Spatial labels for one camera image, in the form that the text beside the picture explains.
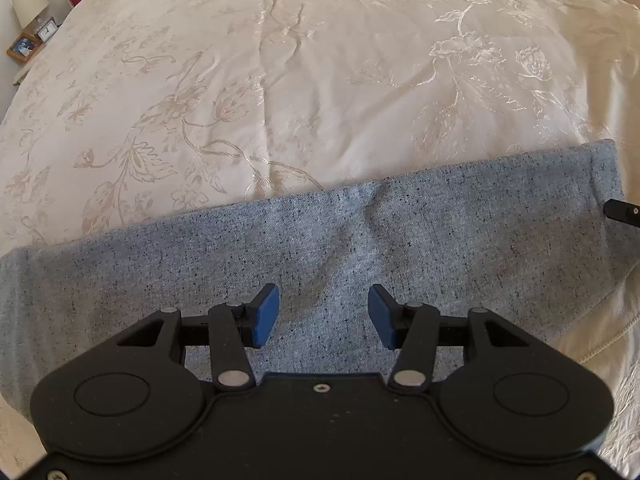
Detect wooden picture frame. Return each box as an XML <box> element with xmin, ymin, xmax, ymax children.
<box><xmin>6</xmin><ymin>32</ymin><xmax>42</xmax><ymax>63</ymax></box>

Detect white table lamp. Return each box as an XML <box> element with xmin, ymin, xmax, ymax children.
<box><xmin>12</xmin><ymin>0</ymin><xmax>49</xmax><ymax>30</ymax></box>

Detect cream embroidered bedspread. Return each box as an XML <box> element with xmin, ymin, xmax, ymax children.
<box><xmin>1</xmin><ymin>0</ymin><xmax>639</xmax><ymax>477</ymax></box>

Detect small alarm clock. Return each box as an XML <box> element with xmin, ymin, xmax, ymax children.
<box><xmin>36</xmin><ymin>18</ymin><xmax>58</xmax><ymax>44</ymax></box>

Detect blue-grey knit pants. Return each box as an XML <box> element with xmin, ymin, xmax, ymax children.
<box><xmin>1</xmin><ymin>141</ymin><xmax>639</xmax><ymax>412</ymax></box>

